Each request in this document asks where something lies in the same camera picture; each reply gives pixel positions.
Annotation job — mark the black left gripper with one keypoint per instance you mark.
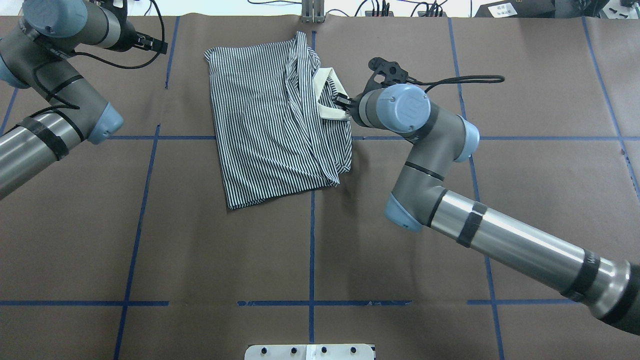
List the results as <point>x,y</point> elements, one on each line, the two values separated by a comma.
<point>128,39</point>

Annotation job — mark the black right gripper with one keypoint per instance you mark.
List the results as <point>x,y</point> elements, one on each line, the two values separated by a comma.
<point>353,109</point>

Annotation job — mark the navy white striped polo shirt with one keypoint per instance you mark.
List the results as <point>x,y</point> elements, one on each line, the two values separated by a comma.
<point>279,131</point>

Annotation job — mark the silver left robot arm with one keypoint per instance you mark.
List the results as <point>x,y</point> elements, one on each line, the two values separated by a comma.
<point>35,55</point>

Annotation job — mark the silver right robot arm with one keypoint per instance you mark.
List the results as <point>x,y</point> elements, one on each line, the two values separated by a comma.
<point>419,199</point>

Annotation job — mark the black orange power strip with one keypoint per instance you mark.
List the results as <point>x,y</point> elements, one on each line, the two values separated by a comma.
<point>384,8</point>

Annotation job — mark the black computer box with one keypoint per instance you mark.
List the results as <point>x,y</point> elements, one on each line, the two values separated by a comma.
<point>516,9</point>

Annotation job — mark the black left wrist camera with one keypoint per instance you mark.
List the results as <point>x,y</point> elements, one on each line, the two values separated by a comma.
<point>117,7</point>

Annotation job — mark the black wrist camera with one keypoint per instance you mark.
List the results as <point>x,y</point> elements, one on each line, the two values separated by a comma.
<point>385,74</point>
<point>117,7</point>

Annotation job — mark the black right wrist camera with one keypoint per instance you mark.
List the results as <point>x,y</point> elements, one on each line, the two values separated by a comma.
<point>385,74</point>

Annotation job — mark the aluminium frame post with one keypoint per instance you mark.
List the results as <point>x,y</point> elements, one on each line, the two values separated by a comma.
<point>313,11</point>

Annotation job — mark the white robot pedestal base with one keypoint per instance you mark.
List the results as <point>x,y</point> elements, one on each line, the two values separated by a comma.
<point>323,351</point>

